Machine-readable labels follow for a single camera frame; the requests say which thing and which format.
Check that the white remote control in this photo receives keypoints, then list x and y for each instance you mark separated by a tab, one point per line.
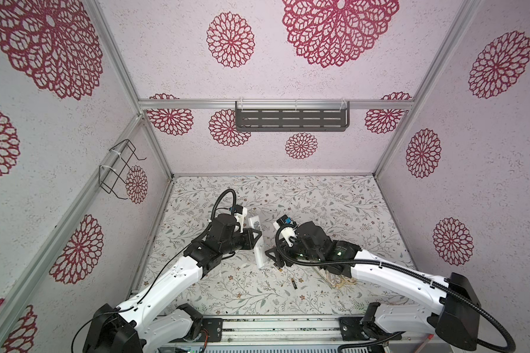
259	250

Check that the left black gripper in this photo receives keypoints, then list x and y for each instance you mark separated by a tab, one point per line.
249	243

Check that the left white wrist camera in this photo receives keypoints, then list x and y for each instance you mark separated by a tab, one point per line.
240	214

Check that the black wire wall rack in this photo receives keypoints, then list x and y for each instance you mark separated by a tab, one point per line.
112	172

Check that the red pen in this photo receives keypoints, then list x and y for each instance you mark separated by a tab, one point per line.
424	344

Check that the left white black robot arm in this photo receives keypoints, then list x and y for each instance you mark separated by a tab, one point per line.
137	324

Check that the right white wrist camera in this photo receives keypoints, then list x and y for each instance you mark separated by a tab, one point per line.
288	231

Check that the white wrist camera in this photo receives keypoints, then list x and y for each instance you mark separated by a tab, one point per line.
240	214
288	231

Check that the dark grey wall shelf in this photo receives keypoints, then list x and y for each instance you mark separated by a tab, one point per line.
291	120

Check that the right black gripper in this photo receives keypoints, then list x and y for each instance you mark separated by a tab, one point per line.
284	248

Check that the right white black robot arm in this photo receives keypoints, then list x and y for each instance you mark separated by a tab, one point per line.
444	306

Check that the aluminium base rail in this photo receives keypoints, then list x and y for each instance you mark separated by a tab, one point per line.
277	331

